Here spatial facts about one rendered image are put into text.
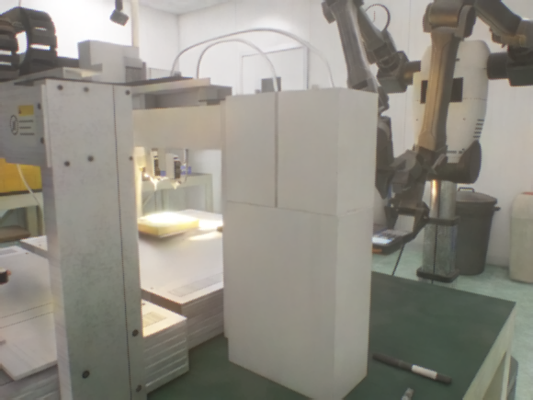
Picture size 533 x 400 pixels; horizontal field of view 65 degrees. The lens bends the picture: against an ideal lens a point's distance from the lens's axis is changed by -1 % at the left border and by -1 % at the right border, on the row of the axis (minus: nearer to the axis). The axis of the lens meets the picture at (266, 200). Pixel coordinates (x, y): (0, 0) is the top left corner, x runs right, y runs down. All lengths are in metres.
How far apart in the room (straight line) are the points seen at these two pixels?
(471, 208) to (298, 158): 3.13
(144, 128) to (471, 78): 1.06
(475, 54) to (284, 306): 1.20
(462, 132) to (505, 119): 2.59
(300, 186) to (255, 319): 0.25
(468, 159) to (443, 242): 0.31
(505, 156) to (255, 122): 3.58
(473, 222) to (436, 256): 2.07
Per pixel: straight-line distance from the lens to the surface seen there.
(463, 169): 1.57
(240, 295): 0.75
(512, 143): 4.13
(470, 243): 3.78
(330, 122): 0.59
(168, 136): 0.93
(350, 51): 1.13
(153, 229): 1.26
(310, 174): 0.61
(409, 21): 4.50
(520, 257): 3.87
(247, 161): 0.68
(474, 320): 1.07
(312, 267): 0.64
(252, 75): 5.42
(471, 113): 1.57
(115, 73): 1.32
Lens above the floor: 1.16
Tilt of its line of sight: 9 degrees down
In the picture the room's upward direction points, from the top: straight up
